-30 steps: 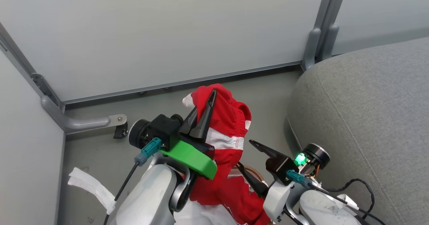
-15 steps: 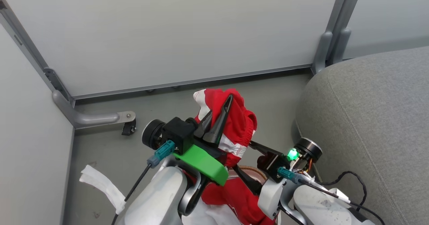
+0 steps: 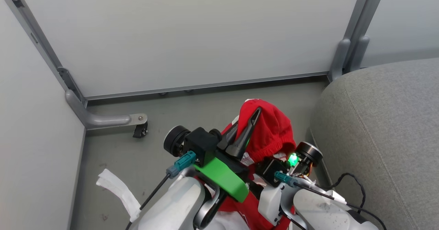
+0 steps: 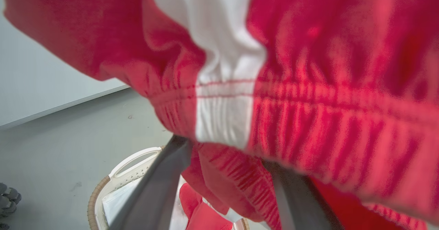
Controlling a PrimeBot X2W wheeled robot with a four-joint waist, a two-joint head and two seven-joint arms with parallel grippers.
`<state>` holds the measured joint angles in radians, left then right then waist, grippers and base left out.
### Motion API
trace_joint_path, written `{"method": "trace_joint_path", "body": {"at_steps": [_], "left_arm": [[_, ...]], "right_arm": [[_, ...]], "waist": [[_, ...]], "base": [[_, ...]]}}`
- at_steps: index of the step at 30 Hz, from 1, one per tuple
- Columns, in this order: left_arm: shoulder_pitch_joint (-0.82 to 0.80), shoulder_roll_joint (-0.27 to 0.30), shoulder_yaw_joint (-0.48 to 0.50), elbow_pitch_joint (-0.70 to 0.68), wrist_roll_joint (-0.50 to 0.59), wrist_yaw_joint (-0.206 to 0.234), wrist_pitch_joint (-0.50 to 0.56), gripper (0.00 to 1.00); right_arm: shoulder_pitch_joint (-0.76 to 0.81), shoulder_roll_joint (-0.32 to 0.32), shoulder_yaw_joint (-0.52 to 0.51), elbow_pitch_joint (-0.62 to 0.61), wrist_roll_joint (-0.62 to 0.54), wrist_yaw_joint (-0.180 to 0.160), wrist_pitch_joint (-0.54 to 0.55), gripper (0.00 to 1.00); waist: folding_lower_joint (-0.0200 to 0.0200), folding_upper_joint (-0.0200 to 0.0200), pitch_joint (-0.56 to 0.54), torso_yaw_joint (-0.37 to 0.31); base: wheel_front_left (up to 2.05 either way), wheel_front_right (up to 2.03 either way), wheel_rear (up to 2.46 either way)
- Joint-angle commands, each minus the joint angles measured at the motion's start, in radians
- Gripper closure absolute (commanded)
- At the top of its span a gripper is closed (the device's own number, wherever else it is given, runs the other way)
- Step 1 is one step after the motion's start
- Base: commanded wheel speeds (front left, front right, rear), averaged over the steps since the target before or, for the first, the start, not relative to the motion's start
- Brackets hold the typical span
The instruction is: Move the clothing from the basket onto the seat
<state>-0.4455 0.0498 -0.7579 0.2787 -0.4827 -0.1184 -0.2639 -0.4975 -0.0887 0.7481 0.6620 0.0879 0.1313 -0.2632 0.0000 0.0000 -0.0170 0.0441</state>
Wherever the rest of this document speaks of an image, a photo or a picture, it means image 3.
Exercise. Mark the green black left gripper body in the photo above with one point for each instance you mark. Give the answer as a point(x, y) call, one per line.
point(226, 178)

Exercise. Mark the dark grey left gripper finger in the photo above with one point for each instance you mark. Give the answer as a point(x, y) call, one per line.
point(244, 141)
point(229, 139)

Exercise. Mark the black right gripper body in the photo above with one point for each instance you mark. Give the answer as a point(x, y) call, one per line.
point(295, 164)

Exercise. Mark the red clothing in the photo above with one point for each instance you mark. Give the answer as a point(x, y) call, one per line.
point(274, 130)

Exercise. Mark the white clothing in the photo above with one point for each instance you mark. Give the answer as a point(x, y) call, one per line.
point(233, 223)

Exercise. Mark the black caster wheel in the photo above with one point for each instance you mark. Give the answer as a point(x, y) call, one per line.
point(140, 131)

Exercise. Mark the grey fabric sofa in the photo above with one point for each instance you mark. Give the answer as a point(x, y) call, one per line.
point(394, 137)

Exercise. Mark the white cloth strip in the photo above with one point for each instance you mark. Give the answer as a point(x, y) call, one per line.
point(116, 189)

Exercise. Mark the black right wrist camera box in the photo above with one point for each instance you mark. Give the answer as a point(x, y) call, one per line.
point(269, 170)

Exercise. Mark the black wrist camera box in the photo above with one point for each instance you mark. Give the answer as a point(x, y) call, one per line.
point(269, 170)
point(200, 142)

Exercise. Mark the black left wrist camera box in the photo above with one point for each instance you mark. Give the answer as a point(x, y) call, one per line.
point(200, 142)

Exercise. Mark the grey partition bottom rail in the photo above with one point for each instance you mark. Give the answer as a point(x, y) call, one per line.
point(205, 86)

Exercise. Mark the grey partition post with foot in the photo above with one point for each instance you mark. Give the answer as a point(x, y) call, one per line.
point(339, 60)
point(359, 51)

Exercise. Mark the grey partition foot with bracket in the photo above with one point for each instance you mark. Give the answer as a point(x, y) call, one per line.
point(103, 120)

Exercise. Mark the grey partition corner post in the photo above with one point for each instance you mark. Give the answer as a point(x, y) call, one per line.
point(47, 48)

